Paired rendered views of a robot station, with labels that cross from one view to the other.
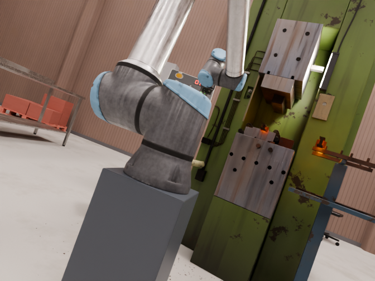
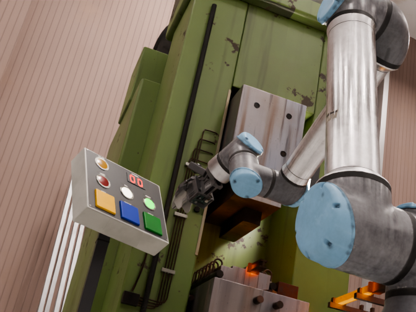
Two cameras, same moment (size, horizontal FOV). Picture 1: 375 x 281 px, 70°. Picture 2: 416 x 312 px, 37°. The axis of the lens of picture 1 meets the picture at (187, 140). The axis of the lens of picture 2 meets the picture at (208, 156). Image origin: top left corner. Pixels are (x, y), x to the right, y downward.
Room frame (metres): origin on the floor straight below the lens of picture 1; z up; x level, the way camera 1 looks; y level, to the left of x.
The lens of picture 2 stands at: (0.09, 1.11, 0.37)
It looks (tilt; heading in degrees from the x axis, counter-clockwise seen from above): 25 degrees up; 323
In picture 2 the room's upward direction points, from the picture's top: 12 degrees clockwise
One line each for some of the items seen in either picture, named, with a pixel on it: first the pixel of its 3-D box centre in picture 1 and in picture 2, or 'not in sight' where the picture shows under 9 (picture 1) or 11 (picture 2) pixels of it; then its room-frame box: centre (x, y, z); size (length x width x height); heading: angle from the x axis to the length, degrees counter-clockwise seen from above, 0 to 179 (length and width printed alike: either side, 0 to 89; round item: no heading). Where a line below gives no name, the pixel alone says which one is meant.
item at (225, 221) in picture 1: (236, 233); not in sight; (1.95, -0.57, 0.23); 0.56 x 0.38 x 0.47; 157
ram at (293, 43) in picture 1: (296, 62); (258, 156); (1.94, -0.56, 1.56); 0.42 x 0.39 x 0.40; 157
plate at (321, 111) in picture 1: (323, 107); not in sight; (1.76, -0.78, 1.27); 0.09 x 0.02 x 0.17; 67
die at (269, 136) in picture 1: (262, 138); (226, 286); (1.96, -0.52, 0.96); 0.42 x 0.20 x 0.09; 157
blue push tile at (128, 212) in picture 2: not in sight; (129, 213); (1.79, 0.11, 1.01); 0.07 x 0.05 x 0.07; 92
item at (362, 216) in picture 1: (327, 202); not in sight; (1.45, -0.83, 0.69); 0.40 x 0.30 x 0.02; 64
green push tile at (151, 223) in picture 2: not in sight; (151, 224); (1.79, 0.01, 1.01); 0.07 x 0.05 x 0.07; 92
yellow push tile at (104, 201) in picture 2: not in sight; (104, 202); (1.79, 0.21, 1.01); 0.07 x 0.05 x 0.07; 92
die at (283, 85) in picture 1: (279, 92); (241, 204); (1.96, -0.52, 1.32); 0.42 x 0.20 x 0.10; 157
